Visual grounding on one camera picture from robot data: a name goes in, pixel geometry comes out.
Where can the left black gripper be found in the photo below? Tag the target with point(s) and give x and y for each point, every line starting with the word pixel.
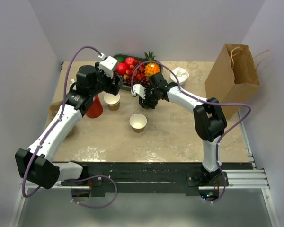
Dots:
pixel 111 87

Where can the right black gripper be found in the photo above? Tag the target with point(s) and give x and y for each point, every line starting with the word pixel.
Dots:
pixel 146 102

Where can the brown paper coffee cup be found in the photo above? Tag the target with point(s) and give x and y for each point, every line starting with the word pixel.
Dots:
pixel 138 122

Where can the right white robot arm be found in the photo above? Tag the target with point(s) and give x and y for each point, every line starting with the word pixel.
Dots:
pixel 210 122

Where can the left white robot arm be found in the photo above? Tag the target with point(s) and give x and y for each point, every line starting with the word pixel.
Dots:
pixel 35 163

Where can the dark grape bunch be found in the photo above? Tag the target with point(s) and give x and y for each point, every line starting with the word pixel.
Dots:
pixel 138 79

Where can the stacked brown paper cups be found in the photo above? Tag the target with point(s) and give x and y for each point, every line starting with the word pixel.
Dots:
pixel 112 101

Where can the dark green fruit tray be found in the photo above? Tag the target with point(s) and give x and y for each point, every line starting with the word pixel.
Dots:
pixel 148 56

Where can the red apple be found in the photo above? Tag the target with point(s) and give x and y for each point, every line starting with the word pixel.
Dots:
pixel 130 61
pixel 122 68

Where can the green lime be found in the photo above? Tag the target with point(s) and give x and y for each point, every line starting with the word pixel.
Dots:
pixel 120 59

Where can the orange spiky fruit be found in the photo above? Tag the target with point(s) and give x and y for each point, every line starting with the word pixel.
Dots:
pixel 151 69

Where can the red plastic cup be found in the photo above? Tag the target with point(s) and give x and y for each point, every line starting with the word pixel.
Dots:
pixel 96 109

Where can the white napkin wrapped cup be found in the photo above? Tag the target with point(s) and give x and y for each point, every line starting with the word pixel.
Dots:
pixel 182 75

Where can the brown pulp cup carrier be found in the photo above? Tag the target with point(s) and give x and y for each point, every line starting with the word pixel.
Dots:
pixel 53 110

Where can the brown paper bag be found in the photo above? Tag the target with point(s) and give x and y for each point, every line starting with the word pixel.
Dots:
pixel 233 77

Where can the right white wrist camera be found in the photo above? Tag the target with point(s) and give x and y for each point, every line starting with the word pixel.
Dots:
pixel 138 90

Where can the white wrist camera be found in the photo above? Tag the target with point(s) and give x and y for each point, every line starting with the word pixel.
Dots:
pixel 108 65
pixel 138 90

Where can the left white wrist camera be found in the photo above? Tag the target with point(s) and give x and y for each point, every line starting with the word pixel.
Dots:
pixel 108 65

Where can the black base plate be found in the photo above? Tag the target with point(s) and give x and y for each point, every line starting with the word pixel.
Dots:
pixel 151 178

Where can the aluminium rail frame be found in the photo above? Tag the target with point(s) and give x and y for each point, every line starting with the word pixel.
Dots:
pixel 169 136

